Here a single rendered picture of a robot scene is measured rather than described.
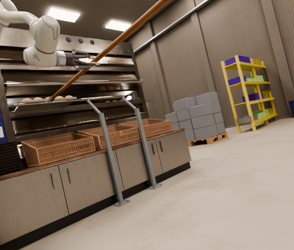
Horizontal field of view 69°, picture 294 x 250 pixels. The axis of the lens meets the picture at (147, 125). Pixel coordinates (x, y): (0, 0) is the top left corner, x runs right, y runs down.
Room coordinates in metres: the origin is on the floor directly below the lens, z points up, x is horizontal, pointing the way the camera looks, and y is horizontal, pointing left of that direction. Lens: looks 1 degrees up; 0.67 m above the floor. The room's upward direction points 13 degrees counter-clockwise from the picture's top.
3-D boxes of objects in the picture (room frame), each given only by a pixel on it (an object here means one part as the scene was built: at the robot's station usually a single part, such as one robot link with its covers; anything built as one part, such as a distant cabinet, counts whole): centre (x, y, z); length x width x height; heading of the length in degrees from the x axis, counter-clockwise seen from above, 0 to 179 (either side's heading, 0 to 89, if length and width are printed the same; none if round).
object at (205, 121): (5.89, -1.30, 0.63); 1.27 x 0.86 x 1.26; 42
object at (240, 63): (6.72, -3.48, 1.10); 2.42 x 0.64 x 2.19; 132
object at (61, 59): (1.23, 0.41, 1.19); 0.09 x 0.06 x 0.09; 41
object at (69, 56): (1.28, 0.36, 1.19); 0.09 x 0.07 x 0.08; 131
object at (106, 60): (2.77, 0.67, 1.80); 1.79 x 0.11 x 0.19; 131
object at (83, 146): (2.18, 0.93, 0.72); 0.56 x 0.49 x 0.28; 133
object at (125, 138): (2.58, 0.48, 0.72); 0.56 x 0.49 x 0.28; 132
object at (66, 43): (2.79, 0.69, 1.99); 1.80 x 0.08 x 0.21; 131
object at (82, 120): (2.77, 0.67, 1.02); 1.79 x 0.11 x 0.19; 131
